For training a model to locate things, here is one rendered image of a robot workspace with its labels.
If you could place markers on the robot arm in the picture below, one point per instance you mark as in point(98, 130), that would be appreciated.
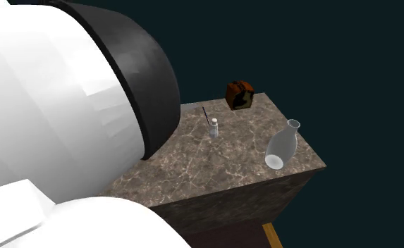
point(50, 113)

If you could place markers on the dark blue pen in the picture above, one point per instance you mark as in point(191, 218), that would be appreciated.
point(205, 115)

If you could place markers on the small clear white-capped bottle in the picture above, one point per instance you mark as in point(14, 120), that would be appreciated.
point(214, 129)

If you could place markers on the brown marbled loaf cake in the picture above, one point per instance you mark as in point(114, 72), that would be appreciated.
point(239, 95)

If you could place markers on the brown marble counter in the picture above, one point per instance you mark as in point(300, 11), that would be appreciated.
point(222, 202)

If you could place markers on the clear glass vase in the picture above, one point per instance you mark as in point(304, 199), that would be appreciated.
point(281, 146)

